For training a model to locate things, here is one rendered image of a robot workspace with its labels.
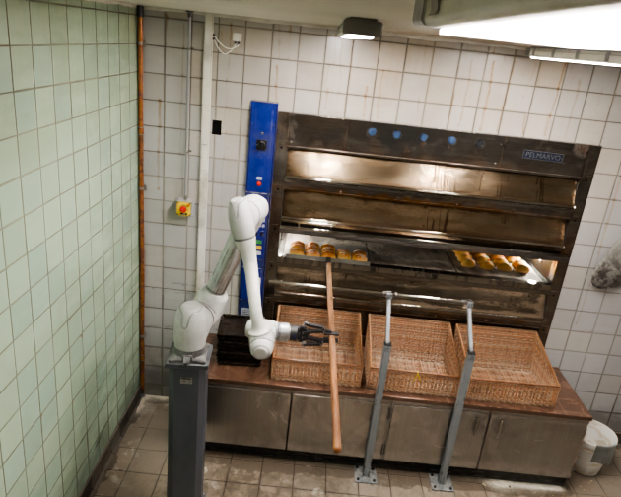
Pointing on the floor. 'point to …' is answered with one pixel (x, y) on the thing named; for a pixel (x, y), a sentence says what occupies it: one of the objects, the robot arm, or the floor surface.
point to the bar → (384, 384)
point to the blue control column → (262, 118)
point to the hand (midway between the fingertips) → (331, 336)
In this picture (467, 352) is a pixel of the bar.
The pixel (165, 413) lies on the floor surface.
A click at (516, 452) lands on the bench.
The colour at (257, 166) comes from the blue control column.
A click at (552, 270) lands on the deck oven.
